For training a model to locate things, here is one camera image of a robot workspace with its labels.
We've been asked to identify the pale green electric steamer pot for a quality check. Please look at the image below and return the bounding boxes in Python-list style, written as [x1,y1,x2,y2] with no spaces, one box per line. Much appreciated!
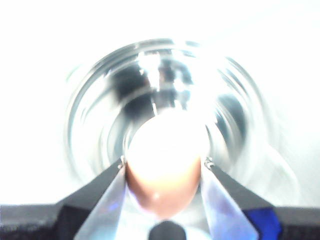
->
[63,37,300,226]

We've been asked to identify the brown egg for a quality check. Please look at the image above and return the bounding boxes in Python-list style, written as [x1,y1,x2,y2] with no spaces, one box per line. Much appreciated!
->
[124,113,205,219]

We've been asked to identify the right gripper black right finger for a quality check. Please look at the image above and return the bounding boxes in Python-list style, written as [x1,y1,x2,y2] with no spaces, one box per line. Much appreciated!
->
[199,156,320,240]

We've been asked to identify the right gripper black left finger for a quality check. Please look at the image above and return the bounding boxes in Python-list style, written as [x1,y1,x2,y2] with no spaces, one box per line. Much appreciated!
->
[0,156,131,240]

